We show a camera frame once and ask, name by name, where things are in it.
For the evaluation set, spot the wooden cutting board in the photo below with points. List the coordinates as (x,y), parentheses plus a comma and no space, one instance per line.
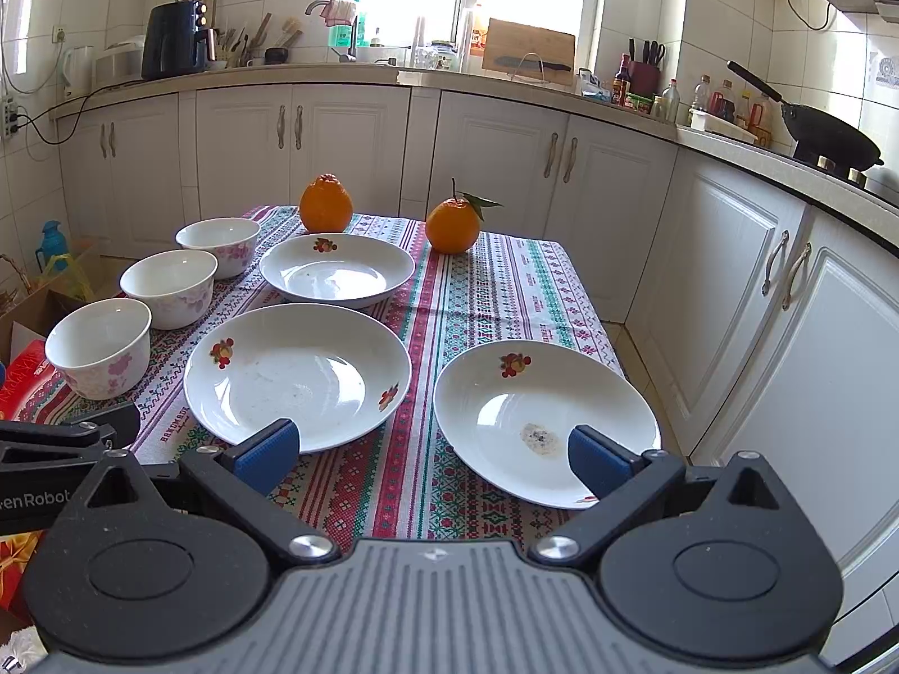
(512,39)

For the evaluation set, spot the patterned tablecloth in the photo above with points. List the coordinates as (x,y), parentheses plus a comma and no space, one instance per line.
(403,480)

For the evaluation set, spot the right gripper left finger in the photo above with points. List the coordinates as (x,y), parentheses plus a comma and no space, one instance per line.
(233,485)

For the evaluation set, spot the cardboard box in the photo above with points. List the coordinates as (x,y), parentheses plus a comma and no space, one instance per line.
(90,277)

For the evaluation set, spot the soy sauce bottle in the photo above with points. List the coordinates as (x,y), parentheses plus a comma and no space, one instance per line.
(621,81)

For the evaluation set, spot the orange with leaf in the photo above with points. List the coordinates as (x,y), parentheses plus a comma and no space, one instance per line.
(454,225)

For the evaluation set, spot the black wok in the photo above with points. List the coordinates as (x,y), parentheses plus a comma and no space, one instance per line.
(817,133)

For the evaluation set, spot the blue thermos jug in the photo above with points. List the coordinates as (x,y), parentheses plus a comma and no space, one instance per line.
(53,255)

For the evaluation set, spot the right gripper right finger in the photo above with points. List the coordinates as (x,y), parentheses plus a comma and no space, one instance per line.
(630,490)

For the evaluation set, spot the kitchen knife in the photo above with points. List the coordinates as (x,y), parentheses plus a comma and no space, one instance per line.
(529,61)

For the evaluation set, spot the knife block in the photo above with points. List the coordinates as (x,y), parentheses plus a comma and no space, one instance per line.
(645,67)

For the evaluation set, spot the white floral plate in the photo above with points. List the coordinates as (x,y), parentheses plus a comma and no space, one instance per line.
(336,268)
(337,374)
(507,410)

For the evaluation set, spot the left orange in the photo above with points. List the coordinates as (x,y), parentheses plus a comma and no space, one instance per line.
(325,206)

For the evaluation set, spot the white floral bowl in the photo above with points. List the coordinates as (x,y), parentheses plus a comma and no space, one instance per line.
(176,285)
(232,240)
(102,350)

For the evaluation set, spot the white kettle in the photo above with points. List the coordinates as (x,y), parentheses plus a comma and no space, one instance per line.
(77,71)

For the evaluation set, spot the white kitchen cabinets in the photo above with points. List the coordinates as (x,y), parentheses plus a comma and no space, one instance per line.
(759,296)

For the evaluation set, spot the black air fryer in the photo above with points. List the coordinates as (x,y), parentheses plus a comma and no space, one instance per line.
(178,40)

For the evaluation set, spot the faucet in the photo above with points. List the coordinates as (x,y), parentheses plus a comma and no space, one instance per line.
(339,13)

